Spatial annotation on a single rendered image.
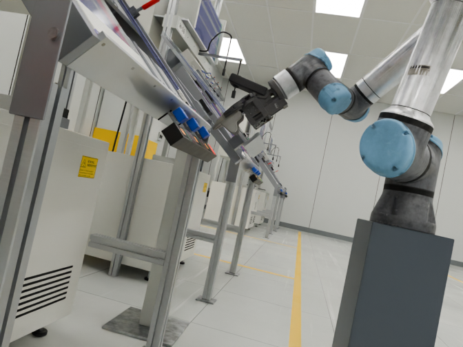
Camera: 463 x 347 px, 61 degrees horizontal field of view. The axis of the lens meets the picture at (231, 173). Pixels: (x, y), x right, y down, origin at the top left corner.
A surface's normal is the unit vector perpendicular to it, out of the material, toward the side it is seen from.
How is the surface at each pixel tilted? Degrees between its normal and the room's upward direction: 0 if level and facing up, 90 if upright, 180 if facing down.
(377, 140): 98
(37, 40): 90
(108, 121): 90
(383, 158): 98
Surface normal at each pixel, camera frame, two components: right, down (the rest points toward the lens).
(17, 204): -0.18, -0.07
